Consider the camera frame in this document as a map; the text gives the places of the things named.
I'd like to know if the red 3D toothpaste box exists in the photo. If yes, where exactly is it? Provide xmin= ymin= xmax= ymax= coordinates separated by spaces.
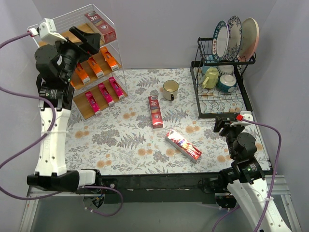
xmin=165 ymin=130 xmax=202 ymax=163
xmin=84 ymin=11 xmax=116 ymax=44
xmin=148 ymin=95 xmax=163 ymax=129

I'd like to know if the orange toothpaste box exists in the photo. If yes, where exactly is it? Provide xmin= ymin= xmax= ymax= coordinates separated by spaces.
xmin=100 ymin=47 xmax=119 ymax=71
xmin=75 ymin=63 xmax=90 ymax=85
xmin=87 ymin=57 xmax=104 ymax=78

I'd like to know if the orange toothpaste box top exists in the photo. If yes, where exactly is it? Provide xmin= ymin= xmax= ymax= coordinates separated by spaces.
xmin=87 ymin=57 xmax=104 ymax=78

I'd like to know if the pink toothpaste box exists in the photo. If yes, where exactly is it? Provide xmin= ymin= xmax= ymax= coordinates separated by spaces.
xmin=109 ymin=77 xmax=125 ymax=100
xmin=85 ymin=91 xmax=101 ymax=116
xmin=98 ymin=83 xmax=114 ymax=106

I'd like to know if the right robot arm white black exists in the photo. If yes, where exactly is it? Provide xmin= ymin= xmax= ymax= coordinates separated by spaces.
xmin=213 ymin=112 xmax=290 ymax=232

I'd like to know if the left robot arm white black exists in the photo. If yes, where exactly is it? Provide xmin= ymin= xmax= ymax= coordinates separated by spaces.
xmin=27 ymin=27 xmax=103 ymax=193

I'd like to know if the teal white bowl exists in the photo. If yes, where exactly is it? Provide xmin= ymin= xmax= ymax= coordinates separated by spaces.
xmin=216 ymin=74 xmax=237 ymax=93

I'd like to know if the yellow green mug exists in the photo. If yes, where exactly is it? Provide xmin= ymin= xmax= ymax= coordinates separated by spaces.
xmin=202 ymin=67 xmax=219 ymax=89

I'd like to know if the white blue patterned bowl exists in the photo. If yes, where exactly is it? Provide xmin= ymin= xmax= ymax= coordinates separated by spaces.
xmin=216 ymin=65 xmax=234 ymax=76

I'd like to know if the floral table mat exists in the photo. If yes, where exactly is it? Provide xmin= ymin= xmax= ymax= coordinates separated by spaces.
xmin=48 ymin=68 xmax=271 ymax=176

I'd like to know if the light blue cup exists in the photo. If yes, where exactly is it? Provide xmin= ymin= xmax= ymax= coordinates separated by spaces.
xmin=201 ymin=55 xmax=215 ymax=74

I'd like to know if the white plate blue rim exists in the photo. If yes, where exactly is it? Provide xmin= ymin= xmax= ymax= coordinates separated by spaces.
xmin=212 ymin=20 xmax=229 ymax=62

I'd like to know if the cream pink plate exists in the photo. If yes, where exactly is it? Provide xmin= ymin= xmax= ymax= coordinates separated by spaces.
xmin=238 ymin=17 xmax=259 ymax=62

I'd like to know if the blue floral plate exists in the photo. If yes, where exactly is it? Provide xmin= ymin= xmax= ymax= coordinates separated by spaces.
xmin=226 ymin=15 xmax=242 ymax=61

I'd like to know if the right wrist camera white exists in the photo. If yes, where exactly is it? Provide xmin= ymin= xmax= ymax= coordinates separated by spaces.
xmin=230 ymin=111 xmax=253 ymax=127

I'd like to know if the black wire dish rack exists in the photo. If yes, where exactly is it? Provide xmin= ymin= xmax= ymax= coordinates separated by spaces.
xmin=190 ymin=37 xmax=256 ymax=118

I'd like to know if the white wire wooden shelf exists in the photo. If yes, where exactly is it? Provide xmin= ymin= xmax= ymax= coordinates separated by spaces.
xmin=27 ymin=4 xmax=129 ymax=120

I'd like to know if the cream mug black handle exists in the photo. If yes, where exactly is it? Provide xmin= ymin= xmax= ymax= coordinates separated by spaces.
xmin=163 ymin=80 xmax=179 ymax=101

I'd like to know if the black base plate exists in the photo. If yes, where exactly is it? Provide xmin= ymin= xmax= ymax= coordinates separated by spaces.
xmin=101 ymin=172 xmax=229 ymax=204

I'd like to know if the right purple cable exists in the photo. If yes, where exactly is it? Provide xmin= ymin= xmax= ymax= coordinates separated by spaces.
xmin=211 ymin=113 xmax=283 ymax=232

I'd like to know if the aluminium frame rail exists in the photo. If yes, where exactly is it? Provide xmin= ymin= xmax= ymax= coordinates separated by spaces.
xmin=19 ymin=175 xmax=301 ymax=232

